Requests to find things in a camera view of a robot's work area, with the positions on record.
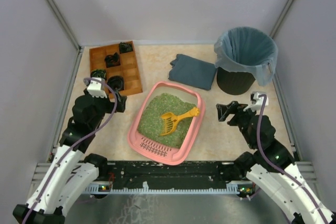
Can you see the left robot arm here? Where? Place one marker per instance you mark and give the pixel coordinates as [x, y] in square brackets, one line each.
[71, 171]

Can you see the folded grey-blue cloth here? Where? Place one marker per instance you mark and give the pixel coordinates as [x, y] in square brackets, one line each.
[192, 72]

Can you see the black metal base rail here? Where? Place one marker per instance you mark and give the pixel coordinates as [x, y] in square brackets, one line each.
[191, 177]

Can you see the black coiled item top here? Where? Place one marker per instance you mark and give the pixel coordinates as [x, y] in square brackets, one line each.
[125, 47]

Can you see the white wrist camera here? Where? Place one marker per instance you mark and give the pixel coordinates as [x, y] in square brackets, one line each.
[95, 87]
[257, 99]

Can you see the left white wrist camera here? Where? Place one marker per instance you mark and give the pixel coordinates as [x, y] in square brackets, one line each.
[95, 87]

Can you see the pink litter box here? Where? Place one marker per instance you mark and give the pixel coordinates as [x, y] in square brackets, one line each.
[159, 152]

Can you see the yellow plastic litter scoop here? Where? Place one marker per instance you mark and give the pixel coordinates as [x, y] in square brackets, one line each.
[170, 120]

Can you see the green cat litter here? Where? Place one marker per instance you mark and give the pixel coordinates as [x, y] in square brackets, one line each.
[151, 124]

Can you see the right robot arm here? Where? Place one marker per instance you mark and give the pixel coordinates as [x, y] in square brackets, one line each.
[271, 167]

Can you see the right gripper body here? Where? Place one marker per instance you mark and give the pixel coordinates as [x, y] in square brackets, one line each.
[237, 114]

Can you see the black green coiled item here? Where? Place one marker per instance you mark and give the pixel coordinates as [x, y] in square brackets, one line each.
[98, 73]

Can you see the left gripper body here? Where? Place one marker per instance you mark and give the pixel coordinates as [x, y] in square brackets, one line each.
[113, 99]

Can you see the black round coiled item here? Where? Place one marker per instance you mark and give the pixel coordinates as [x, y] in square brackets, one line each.
[116, 83]

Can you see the wooden compartment tray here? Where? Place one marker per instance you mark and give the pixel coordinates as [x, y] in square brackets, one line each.
[128, 67]

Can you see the black trash bin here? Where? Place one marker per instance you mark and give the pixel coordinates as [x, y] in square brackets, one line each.
[234, 83]

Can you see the black coiled item middle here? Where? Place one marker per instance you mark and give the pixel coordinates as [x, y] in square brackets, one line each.
[112, 60]

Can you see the blue plastic bin liner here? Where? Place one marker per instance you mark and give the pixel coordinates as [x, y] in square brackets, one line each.
[249, 50]

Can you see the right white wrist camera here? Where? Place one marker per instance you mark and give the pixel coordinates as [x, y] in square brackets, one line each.
[257, 99]

